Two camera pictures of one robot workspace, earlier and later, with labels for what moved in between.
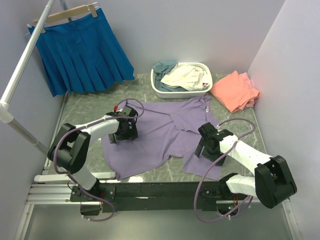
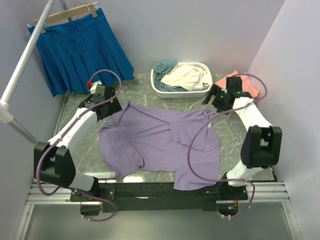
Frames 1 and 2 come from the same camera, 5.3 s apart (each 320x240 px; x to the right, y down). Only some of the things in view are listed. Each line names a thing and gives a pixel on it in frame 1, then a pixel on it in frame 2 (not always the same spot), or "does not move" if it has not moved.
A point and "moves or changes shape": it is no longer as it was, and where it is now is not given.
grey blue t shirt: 161,69 does not move
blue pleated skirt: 83,56 does not move
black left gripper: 128,135 -> 110,107
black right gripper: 200,151 -> 215,94
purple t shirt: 166,127 moves or changes shape
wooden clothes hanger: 61,15 does not move
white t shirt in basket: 187,76 does not move
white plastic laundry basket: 183,94 does not move
